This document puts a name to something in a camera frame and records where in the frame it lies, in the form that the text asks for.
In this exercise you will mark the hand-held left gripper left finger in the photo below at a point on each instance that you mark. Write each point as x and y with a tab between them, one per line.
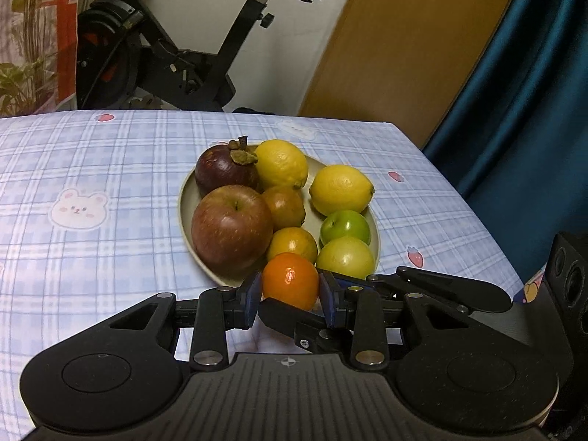
253	301

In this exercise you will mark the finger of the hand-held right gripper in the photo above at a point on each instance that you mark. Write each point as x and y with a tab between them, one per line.
356	281
289	317

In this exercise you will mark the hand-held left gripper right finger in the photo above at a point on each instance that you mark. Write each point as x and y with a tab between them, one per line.
328	305

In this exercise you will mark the yellow-green apple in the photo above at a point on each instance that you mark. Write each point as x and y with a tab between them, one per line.
344	257

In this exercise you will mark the small orange tangerine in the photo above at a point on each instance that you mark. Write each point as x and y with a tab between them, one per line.
289	280

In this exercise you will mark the bright green apple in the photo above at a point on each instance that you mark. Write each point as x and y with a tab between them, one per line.
344	226

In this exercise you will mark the red apple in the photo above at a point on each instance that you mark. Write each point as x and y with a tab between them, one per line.
229	234

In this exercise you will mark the dark speckled orange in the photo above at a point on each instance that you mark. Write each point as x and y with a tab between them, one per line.
285	206
291	241

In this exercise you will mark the yellow lemon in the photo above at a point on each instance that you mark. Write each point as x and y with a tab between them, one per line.
341	189
281	163

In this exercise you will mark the beige round plate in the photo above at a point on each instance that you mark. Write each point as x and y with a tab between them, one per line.
184	211

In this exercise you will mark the cartoon printed cup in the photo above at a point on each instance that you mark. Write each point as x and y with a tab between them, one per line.
533	289

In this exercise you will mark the dark purple mangosteen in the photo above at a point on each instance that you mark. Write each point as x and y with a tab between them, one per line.
220	170

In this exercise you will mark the teal curtain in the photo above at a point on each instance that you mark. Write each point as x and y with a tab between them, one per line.
528	147

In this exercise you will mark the blue plaid tablecloth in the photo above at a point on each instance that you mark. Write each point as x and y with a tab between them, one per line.
115	170

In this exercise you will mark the black exercise bike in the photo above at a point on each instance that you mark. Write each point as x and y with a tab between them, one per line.
202	78

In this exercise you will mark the brown wooden door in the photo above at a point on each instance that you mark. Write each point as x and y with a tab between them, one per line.
404	55

